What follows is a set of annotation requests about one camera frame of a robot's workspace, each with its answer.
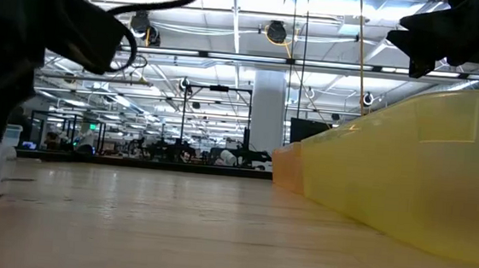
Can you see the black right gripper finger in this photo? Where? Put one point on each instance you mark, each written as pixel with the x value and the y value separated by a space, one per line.
pixel 422 37

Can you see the clear plastic storage bin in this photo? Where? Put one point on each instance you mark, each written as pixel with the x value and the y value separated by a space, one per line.
pixel 14 135

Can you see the person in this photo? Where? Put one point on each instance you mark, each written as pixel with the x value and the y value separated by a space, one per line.
pixel 52 140

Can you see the green exit sign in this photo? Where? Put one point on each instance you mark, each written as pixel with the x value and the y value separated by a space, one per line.
pixel 92 127

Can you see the yellow translucent tray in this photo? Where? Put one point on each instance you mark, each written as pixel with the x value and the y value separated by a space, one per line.
pixel 412 173

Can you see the black monitor screen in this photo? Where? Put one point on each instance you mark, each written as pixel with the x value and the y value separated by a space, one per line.
pixel 306 130

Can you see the white round column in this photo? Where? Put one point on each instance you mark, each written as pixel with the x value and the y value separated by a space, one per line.
pixel 268 110

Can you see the long ceiling light strip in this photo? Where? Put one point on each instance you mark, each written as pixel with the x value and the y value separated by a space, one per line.
pixel 245 58

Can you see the orange translucent tray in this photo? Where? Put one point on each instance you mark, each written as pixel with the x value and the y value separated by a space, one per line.
pixel 288 168

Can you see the white cylinder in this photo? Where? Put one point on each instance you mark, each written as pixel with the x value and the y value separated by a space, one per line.
pixel 228 157

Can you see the black cage frame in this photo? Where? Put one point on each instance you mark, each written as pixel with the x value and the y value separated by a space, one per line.
pixel 35 137

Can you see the black aluminium table frame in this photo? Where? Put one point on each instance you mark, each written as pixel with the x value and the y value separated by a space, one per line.
pixel 134 163

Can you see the tall black gantry frame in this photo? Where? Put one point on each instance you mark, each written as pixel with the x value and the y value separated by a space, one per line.
pixel 218 88

